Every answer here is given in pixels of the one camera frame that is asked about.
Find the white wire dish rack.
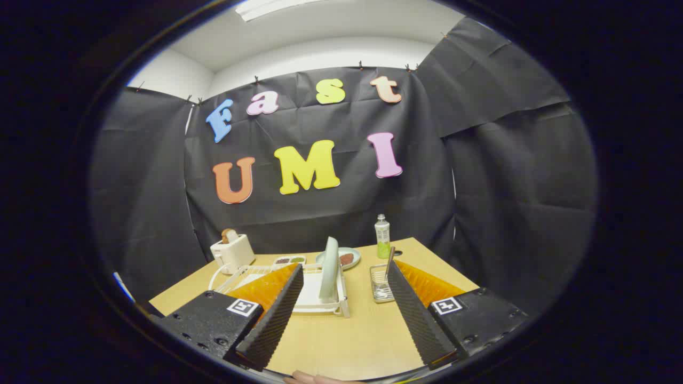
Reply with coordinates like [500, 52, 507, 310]
[208, 261, 351, 319]

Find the metal wire basket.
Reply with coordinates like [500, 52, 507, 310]
[369, 263, 396, 304]

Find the green and white bottle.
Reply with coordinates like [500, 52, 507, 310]
[374, 214, 391, 260]

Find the light green plate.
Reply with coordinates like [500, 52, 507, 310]
[319, 236, 340, 303]

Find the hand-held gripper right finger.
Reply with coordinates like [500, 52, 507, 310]
[387, 260, 529, 371]

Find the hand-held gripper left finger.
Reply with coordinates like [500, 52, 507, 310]
[155, 262, 305, 372]

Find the white toaster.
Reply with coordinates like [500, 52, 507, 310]
[210, 234, 256, 275]

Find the black backdrop cloth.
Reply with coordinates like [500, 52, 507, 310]
[88, 16, 598, 321]

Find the ceiling light panel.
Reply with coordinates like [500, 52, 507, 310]
[235, 0, 326, 22]

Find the small green food plate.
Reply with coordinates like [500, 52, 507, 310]
[315, 247, 362, 271]

